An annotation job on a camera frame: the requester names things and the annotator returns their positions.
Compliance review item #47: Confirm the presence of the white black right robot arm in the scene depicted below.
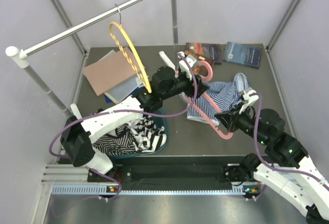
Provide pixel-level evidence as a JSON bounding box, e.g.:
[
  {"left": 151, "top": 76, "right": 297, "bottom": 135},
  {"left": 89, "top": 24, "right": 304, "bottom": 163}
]
[{"left": 215, "top": 105, "right": 328, "bottom": 223}]

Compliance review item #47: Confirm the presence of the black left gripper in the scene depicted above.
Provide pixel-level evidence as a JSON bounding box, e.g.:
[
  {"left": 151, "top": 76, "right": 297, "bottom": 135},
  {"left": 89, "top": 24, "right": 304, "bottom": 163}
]
[{"left": 161, "top": 69, "right": 209, "bottom": 101}]

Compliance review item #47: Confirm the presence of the pink plastic hanger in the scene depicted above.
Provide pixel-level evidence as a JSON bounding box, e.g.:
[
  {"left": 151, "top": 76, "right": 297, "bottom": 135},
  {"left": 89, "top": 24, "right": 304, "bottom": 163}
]
[{"left": 184, "top": 61, "right": 233, "bottom": 140}]

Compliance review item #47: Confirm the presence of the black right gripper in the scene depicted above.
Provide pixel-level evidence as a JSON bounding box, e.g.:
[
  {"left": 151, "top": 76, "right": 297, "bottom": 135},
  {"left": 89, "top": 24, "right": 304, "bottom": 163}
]
[{"left": 214, "top": 101, "right": 269, "bottom": 145}]

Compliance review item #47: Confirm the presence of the metal rack left pole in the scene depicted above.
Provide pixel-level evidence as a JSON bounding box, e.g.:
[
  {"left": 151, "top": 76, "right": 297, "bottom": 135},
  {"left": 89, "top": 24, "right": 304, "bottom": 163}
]
[{"left": 24, "top": 65, "right": 72, "bottom": 117}]

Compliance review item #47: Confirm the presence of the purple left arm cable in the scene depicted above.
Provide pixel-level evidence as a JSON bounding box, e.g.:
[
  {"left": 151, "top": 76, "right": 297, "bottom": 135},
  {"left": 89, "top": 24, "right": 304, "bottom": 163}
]
[{"left": 48, "top": 53, "right": 198, "bottom": 203}]

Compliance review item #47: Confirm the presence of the dark cover book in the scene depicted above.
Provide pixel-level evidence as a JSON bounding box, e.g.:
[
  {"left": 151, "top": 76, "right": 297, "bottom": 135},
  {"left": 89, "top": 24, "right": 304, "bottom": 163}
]
[{"left": 186, "top": 43, "right": 222, "bottom": 66}]

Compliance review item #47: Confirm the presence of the metal rack right pole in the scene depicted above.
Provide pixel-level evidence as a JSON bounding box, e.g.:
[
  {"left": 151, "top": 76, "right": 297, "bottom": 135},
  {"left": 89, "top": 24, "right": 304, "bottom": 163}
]
[{"left": 170, "top": 0, "right": 180, "bottom": 54}]

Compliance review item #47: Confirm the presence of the blue cover book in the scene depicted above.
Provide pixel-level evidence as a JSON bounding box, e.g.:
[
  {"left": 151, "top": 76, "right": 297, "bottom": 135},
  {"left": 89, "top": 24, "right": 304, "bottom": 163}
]
[{"left": 223, "top": 42, "right": 262, "bottom": 69}]

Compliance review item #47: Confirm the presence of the slotted white cable duct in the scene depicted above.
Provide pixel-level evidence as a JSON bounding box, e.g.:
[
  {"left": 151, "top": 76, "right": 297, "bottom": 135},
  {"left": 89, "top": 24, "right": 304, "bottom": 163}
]
[{"left": 51, "top": 184, "right": 260, "bottom": 196}]

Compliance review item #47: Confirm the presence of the thin-striped black white garment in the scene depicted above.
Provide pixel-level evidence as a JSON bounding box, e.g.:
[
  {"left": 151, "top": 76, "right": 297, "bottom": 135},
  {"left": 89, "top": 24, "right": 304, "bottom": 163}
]
[{"left": 93, "top": 127, "right": 136, "bottom": 157}]

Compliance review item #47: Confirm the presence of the aluminium wall frame rail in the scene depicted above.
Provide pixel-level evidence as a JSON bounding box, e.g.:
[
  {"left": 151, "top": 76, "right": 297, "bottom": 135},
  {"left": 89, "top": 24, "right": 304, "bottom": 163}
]
[
  {"left": 50, "top": 0, "right": 87, "bottom": 55},
  {"left": 266, "top": 0, "right": 302, "bottom": 52}
]

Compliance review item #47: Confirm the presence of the teal plastic basket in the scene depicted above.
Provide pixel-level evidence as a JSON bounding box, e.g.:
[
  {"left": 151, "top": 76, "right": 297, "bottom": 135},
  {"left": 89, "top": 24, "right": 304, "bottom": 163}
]
[{"left": 97, "top": 116, "right": 169, "bottom": 158}]

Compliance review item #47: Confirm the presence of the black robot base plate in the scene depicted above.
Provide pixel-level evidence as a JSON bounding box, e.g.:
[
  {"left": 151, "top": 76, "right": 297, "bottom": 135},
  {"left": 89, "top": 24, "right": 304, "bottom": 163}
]
[{"left": 86, "top": 155, "right": 258, "bottom": 184}]

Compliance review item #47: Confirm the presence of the blue white striped tank top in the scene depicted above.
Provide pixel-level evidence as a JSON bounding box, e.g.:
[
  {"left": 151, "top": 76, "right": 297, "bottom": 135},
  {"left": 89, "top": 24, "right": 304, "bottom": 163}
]
[{"left": 195, "top": 73, "right": 250, "bottom": 125}]

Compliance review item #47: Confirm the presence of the yellow wavy hanger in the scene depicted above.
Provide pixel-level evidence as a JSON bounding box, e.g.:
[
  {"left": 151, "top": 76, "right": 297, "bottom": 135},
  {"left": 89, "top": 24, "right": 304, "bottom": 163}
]
[{"left": 108, "top": 21, "right": 153, "bottom": 94}]

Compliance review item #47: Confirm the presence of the white rack left foot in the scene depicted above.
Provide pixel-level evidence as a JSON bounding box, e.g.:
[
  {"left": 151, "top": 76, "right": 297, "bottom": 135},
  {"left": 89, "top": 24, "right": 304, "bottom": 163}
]
[{"left": 70, "top": 103, "right": 82, "bottom": 119}]

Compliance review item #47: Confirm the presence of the white rack top bar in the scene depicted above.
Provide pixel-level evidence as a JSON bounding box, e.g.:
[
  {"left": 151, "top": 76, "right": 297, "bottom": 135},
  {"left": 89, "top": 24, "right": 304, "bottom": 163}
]
[{"left": 5, "top": 0, "right": 143, "bottom": 68}]

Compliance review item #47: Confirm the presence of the metal rack pole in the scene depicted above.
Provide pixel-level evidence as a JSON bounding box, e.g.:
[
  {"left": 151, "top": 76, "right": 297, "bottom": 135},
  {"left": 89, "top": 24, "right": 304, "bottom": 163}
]
[
  {"left": 24, "top": 65, "right": 72, "bottom": 117},
  {"left": 170, "top": 0, "right": 180, "bottom": 54}
]

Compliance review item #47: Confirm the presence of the right aluminium wall frame rail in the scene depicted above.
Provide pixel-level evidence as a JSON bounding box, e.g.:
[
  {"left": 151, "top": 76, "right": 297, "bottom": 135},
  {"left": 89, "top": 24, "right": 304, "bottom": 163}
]
[{"left": 266, "top": 0, "right": 302, "bottom": 52}]

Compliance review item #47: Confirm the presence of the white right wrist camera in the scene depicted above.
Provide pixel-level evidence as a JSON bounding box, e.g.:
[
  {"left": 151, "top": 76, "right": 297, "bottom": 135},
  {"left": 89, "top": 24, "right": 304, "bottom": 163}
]
[{"left": 239, "top": 87, "right": 259, "bottom": 114}]

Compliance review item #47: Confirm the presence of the orange cover paperback book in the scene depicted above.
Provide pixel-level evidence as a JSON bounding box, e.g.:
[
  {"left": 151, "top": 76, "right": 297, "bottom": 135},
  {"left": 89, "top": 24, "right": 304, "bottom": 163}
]
[{"left": 184, "top": 49, "right": 214, "bottom": 76}]

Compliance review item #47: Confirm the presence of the wide-striped black white garment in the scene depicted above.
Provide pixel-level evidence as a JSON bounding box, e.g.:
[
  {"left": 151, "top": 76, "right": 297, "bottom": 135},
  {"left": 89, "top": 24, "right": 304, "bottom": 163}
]
[{"left": 125, "top": 116, "right": 167, "bottom": 153}]

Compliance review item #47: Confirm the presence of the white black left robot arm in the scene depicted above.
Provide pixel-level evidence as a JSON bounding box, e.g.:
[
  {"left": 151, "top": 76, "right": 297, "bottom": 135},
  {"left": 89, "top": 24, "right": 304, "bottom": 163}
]
[{"left": 56, "top": 66, "right": 208, "bottom": 181}]

